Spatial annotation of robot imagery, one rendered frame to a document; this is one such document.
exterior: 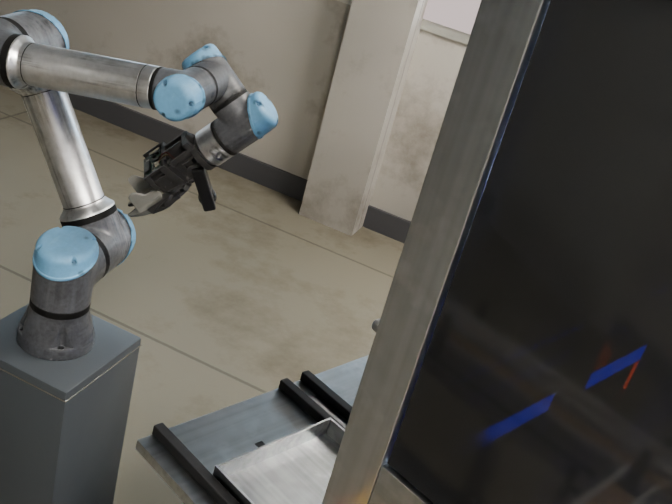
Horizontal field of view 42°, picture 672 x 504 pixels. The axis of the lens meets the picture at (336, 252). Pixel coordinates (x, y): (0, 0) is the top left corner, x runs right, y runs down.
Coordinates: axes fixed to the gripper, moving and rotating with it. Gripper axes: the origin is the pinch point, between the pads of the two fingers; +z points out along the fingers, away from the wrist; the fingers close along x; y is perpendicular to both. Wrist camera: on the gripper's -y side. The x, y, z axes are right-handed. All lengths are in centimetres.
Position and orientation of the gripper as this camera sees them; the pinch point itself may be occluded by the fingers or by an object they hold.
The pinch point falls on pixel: (136, 208)
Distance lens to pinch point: 178.5
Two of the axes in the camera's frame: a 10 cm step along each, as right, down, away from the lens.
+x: 1.7, 7.3, -6.6
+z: -8.1, 4.8, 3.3
